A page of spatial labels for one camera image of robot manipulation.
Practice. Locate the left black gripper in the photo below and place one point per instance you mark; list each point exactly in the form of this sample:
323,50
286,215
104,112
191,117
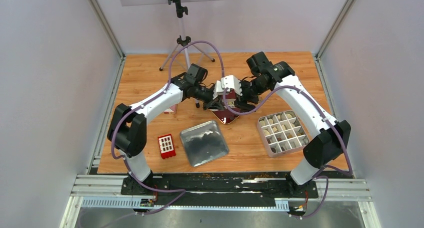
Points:
216,104

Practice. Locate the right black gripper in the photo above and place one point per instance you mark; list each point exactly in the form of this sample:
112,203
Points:
241,102

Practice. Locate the red lacquer tray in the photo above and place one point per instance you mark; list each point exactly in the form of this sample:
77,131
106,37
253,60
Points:
226,116

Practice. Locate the silver compartment tin box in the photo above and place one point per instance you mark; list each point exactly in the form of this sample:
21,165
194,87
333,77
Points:
282,133

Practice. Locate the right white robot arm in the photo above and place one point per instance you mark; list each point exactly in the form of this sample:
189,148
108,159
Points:
329,136

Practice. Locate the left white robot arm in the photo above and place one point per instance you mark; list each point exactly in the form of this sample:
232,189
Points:
128,127

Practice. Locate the pink white card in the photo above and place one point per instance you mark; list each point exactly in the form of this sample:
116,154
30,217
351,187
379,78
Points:
171,110

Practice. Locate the silver tin lid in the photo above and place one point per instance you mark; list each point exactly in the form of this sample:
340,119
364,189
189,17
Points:
203,143

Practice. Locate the grey tripod stand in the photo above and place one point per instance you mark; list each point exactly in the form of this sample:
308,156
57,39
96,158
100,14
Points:
183,39

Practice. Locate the red small box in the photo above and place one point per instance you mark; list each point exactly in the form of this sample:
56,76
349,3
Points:
166,146

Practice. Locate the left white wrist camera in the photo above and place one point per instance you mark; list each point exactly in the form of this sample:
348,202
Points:
218,90

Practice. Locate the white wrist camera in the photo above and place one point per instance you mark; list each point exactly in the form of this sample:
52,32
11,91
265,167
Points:
218,90
230,82

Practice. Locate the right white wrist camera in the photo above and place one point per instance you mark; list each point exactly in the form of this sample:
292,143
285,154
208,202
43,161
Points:
230,82

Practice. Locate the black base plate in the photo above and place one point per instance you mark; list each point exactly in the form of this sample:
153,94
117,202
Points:
242,189

